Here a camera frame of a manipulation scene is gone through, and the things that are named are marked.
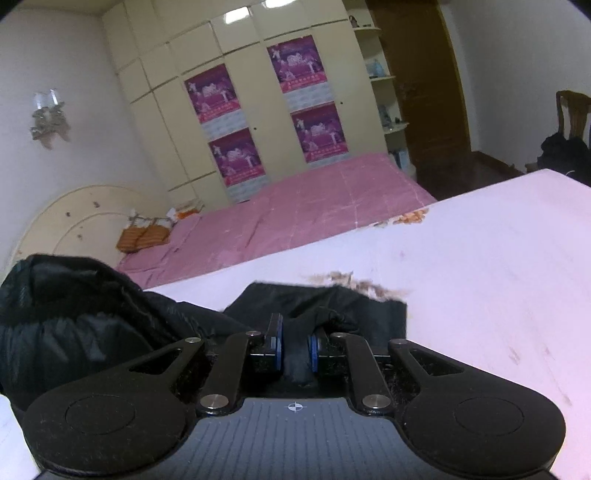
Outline wooden chair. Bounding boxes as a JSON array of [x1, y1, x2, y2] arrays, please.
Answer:
[[524, 90, 591, 174]]

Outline pink bed sheet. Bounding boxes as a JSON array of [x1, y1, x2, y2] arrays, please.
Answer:
[[115, 152, 439, 289]]

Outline glass wall lamp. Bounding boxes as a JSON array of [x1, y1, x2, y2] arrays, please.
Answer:
[[30, 89, 71, 150]]

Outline white floral bed sheet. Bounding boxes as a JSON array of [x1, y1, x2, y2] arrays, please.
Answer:
[[0, 168, 591, 480]]

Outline cream corner shelf unit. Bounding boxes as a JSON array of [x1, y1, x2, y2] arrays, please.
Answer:
[[348, 14, 415, 175]]

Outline brown wooden door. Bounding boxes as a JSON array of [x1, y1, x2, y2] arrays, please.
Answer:
[[368, 0, 472, 186]]

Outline dark cloth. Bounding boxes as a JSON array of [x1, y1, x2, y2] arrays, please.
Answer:
[[538, 134, 591, 188]]

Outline black hooded puffer jacket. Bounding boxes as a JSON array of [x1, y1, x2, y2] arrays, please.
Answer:
[[0, 253, 409, 412]]

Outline purple wall poster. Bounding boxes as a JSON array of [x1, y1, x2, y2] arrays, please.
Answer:
[[208, 127, 270, 192], [184, 64, 243, 139], [266, 35, 336, 110], [290, 102, 350, 166]]

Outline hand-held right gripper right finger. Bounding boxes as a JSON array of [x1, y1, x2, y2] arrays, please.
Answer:
[[307, 325, 465, 416]]

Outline cream wardrobe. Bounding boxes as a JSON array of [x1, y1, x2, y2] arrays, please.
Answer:
[[101, 0, 387, 206]]

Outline cream round headboard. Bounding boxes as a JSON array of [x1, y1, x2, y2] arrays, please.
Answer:
[[6, 185, 172, 274]]

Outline orange patterned cloth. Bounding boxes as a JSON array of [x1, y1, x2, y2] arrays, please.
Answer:
[[115, 203, 202, 254]]

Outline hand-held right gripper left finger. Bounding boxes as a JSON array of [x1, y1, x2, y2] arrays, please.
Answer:
[[124, 313, 284, 417]]

